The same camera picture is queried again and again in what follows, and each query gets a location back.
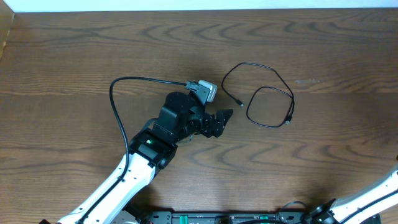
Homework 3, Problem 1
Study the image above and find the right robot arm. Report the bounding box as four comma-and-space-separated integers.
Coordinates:
303, 166, 397, 224

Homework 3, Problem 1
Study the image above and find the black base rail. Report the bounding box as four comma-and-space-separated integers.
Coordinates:
111, 204, 331, 224

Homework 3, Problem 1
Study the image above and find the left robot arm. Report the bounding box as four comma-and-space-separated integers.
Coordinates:
59, 92, 233, 224

